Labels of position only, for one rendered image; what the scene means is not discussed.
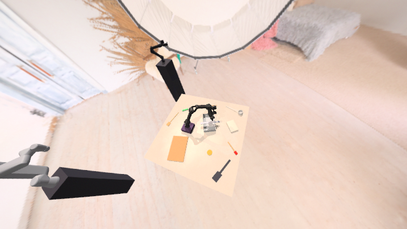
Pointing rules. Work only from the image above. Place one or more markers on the orange flat board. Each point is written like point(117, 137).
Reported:
point(177, 150)

